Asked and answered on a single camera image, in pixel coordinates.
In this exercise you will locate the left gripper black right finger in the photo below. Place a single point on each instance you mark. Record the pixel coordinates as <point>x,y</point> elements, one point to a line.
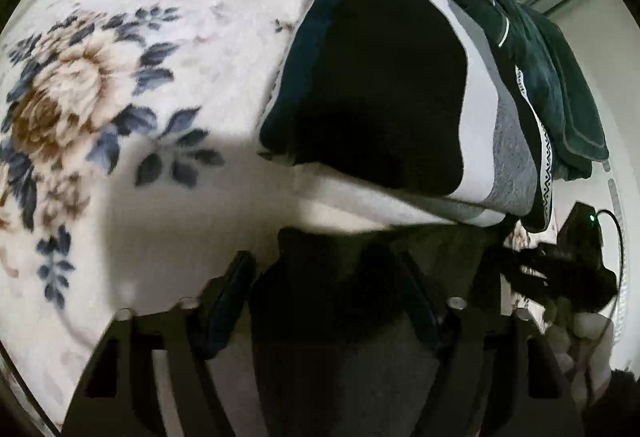
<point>496,375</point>

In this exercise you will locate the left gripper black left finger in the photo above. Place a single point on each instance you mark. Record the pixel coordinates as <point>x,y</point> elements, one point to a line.
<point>116,394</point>

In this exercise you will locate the dark striped long-sleeve sweater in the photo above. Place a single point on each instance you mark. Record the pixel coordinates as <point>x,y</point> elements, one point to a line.
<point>346,328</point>

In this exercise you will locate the dark green folded blanket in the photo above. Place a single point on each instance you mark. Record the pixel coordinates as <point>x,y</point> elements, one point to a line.
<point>553,79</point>

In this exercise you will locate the white headboard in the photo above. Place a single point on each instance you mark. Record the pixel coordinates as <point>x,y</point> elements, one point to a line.
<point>605,40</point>

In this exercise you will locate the folded black grey striped sweater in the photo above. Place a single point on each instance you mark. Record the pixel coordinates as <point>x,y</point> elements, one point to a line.
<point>411,111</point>

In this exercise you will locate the floral bed cover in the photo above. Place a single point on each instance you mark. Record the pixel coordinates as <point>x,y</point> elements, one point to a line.
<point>130,171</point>

